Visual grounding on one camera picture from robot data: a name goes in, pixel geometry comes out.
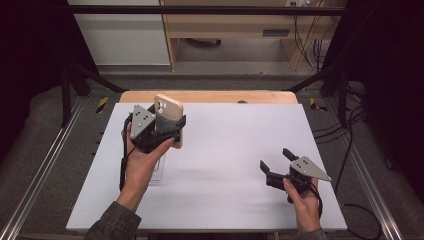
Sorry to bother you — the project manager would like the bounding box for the black floor cable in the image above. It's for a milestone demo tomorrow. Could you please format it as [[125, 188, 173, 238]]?
[[313, 111, 366, 145], [333, 106, 384, 240]]

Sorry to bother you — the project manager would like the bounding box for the dark rectangular desk label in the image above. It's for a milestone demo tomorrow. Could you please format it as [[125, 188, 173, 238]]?
[[262, 29, 290, 37]]

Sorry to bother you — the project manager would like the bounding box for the black desk cable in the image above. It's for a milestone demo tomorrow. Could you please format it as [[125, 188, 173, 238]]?
[[293, 6, 321, 71]]

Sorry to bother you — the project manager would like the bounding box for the person's left hand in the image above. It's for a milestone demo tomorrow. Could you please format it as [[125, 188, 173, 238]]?
[[120, 130, 176, 205]]

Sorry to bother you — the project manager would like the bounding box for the clear plastic container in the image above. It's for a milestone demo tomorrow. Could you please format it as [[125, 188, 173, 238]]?
[[149, 152, 167, 184]]

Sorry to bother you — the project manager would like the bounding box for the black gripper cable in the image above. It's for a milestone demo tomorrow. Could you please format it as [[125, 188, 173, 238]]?
[[118, 113, 138, 193], [308, 184, 324, 221]]

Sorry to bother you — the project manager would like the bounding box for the beige phone case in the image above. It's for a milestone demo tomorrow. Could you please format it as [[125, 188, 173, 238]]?
[[153, 93, 185, 150]]

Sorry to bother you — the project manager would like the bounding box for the yellow black tape marker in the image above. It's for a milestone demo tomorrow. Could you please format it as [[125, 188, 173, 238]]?
[[309, 97, 328, 113], [96, 96, 109, 114]]

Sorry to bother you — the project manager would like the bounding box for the black curtain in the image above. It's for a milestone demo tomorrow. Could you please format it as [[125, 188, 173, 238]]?
[[0, 0, 98, 161], [321, 0, 424, 191]]

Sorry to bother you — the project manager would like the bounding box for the white power strip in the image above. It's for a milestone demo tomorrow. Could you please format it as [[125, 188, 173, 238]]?
[[284, 0, 316, 8]]

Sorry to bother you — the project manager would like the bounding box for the black metal stand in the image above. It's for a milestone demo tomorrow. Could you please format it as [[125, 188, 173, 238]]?
[[59, 63, 129, 128], [283, 63, 354, 124]]

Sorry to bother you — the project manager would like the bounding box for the aluminium floor rail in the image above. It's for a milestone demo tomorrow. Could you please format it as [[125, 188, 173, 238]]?
[[0, 96, 88, 240], [324, 98, 404, 240]]

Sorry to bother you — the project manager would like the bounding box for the black horizontal frame bar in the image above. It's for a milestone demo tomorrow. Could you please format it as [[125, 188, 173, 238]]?
[[43, 4, 346, 16]]

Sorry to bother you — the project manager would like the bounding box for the black cable bundle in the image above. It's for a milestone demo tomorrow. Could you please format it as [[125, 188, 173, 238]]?
[[311, 38, 331, 64]]

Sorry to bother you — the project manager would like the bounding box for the person's right hand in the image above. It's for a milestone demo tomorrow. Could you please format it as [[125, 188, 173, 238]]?
[[282, 176, 323, 235]]

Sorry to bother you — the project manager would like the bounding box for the light wooden table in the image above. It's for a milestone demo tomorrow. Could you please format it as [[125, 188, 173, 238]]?
[[119, 89, 299, 104]]

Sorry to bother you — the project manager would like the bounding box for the light wooden desk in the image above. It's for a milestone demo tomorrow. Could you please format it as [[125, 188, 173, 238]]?
[[159, 0, 334, 72]]

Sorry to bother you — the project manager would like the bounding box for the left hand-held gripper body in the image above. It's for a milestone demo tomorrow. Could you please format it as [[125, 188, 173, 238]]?
[[127, 104, 183, 155]]

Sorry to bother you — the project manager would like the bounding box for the white table sheet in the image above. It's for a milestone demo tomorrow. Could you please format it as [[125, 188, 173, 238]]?
[[65, 102, 348, 233]]

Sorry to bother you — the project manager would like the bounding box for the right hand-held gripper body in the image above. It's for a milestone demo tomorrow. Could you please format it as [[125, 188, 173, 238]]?
[[265, 155, 333, 205]]

